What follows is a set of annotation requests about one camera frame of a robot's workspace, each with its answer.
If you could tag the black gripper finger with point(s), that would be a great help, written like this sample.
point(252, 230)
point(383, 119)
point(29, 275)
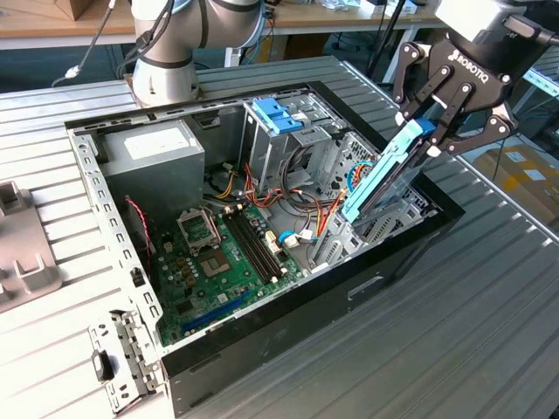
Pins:
point(454, 109)
point(430, 92)

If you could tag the hard disk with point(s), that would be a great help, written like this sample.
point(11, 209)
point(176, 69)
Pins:
point(379, 173)

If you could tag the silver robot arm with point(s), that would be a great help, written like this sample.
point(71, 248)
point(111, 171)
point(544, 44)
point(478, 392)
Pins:
point(174, 65)

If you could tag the grey metal disk bay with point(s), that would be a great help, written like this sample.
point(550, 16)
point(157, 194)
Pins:
point(345, 249)

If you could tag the aluminium slat table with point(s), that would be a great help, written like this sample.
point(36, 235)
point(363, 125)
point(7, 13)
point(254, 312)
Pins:
point(546, 83)

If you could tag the flat labelled cardboard box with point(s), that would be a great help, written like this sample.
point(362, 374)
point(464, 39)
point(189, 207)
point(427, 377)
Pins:
point(524, 187)

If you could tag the wooden desk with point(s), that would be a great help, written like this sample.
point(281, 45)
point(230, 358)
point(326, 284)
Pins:
point(340, 19)

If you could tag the blue plastic drive latch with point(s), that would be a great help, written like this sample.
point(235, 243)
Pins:
point(268, 115)

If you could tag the grey metal drive cage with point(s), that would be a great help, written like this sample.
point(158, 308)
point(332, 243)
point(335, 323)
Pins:
point(271, 161)

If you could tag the white board connector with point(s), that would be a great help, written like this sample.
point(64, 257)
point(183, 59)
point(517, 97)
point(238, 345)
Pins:
point(271, 244)

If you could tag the black RAM slot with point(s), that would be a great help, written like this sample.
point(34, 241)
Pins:
point(247, 246)
point(256, 246)
point(252, 246)
point(260, 246)

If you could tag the black open PC case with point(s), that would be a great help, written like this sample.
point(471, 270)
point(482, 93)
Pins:
point(305, 314)

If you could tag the CPU socket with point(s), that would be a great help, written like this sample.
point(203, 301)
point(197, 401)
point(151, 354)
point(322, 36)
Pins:
point(214, 265)

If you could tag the green motherboard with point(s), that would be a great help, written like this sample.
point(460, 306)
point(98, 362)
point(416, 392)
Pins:
point(227, 283)

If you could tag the grey power supply unit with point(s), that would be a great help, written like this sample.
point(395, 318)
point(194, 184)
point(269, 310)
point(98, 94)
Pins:
point(153, 174)

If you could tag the blue expansion slot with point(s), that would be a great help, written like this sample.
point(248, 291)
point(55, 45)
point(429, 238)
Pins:
point(216, 311)

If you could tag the small brown cardboard box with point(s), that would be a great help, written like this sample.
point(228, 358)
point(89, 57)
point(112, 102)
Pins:
point(80, 8)

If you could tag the grey parts rack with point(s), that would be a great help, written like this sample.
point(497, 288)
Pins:
point(22, 242)

